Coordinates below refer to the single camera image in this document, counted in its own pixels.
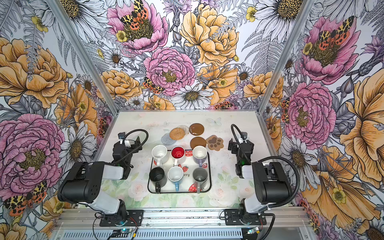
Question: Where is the grey woven round coaster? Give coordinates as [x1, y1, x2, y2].
[161, 133, 177, 146]

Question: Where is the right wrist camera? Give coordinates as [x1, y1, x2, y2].
[238, 132, 248, 144]

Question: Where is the blue handled white mug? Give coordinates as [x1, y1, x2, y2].
[168, 166, 184, 192]

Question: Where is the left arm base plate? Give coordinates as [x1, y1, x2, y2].
[99, 210, 145, 227]

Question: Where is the strawberry print serving tray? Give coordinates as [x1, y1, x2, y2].
[147, 150, 213, 194]

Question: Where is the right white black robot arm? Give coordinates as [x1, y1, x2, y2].
[225, 139, 302, 225]

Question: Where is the lavender mug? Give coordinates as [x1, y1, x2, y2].
[193, 146, 208, 167]

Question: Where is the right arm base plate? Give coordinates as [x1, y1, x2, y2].
[220, 209, 267, 226]

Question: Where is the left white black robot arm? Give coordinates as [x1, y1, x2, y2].
[58, 137, 143, 226]

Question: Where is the multicolour woven round coaster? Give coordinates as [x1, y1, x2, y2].
[178, 125, 190, 136]

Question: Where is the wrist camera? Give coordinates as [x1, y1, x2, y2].
[238, 132, 248, 144]
[118, 132, 126, 146]

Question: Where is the paw shaped wooden coaster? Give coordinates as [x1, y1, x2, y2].
[206, 135, 224, 151]

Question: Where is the red inside white mug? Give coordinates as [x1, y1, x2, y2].
[171, 146, 186, 166]

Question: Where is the plain wooden round coaster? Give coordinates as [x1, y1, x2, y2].
[190, 137, 207, 150]

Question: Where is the black mug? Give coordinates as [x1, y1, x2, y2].
[149, 167, 168, 194]

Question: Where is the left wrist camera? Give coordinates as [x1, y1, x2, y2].
[118, 132, 126, 146]

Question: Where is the aluminium front rail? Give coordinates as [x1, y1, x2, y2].
[54, 207, 310, 231]

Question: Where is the scratched dark wooden round coaster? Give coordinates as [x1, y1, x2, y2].
[189, 123, 205, 136]

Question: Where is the grey mug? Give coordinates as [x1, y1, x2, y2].
[193, 167, 209, 194]

